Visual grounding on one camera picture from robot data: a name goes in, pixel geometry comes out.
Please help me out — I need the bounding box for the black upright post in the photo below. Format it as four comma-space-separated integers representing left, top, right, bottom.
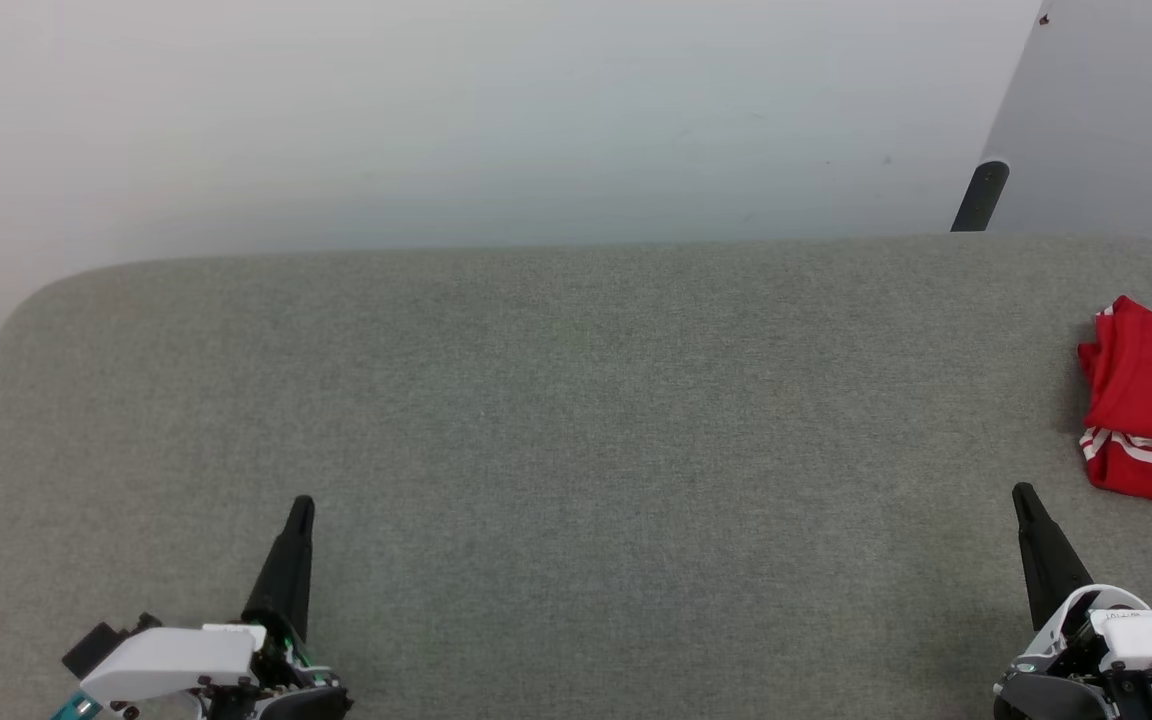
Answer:
950, 159, 1011, 233

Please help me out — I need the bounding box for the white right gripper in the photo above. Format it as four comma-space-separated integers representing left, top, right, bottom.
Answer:
993, 482, 1152, 720

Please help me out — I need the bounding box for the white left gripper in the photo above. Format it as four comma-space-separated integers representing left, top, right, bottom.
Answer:
79, 494, 355, 720

